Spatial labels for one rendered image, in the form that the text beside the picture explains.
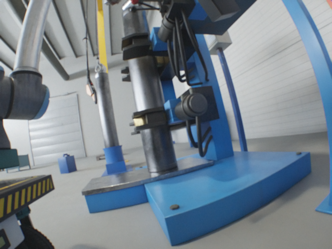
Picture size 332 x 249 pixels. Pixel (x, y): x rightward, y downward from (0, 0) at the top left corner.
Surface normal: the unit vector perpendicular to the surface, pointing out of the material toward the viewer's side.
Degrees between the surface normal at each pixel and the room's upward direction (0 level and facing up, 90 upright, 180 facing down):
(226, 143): 90
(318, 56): 90
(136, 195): 90
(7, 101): 117
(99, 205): 90
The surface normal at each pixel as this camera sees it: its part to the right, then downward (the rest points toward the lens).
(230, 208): 0.25, -0.11
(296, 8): -0.95, 0.18
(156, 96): 0.56, -0.17
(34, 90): 0.96, -0.12
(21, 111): 0.76, 0.62
